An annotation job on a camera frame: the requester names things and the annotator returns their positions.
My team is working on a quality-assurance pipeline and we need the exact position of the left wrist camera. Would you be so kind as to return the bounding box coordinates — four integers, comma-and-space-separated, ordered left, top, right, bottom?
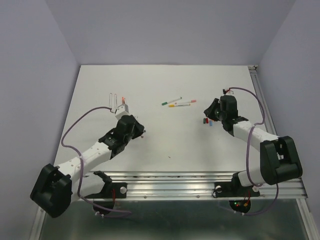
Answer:
114, 103, 130, 120

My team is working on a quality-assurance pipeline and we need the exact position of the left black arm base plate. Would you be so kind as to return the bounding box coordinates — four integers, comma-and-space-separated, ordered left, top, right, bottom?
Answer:
85, 182, 128, 199

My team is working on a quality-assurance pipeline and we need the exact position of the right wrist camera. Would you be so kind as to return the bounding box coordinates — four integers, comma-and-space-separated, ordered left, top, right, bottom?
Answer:
222, 88, 234, 95

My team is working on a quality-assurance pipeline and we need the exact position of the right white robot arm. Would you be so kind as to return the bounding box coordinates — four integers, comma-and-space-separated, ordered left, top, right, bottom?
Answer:
204, 95, 303, 198

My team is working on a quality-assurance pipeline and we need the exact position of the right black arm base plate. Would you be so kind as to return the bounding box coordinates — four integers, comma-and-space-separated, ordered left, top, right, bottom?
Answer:
212, 181, 260, 199

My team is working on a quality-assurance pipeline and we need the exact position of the pink capped marker pen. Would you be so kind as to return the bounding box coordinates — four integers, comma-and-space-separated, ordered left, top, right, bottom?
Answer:
174, 99, 197, 105

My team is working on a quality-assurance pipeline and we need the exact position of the yellow capped marker pen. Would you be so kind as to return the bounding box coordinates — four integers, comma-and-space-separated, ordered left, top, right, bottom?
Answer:
168, 103, 191, 108

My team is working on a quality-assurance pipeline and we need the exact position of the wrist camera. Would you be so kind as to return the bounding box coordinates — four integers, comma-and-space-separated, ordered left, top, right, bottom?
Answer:
114, 103, 130, 120
222, 88, 234, 95

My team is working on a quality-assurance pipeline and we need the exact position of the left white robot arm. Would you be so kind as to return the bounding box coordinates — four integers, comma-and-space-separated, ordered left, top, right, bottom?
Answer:
30, 115, 145, 218

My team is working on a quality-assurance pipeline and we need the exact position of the aluminium right side rail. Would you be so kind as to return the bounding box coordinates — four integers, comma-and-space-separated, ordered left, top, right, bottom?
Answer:
247, 64, 293, 180

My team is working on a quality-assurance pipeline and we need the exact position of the aluminium front rail frame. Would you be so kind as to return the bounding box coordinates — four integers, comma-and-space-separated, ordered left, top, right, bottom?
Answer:
30, 172, 320, 240

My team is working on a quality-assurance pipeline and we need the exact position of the green capped marker pen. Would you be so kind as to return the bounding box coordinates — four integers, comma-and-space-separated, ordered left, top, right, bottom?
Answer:
161, 96, 182, 106

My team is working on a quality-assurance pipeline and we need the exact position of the grey capped marker pen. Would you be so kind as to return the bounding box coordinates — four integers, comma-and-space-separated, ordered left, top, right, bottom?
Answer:
108, 92, 113, 109

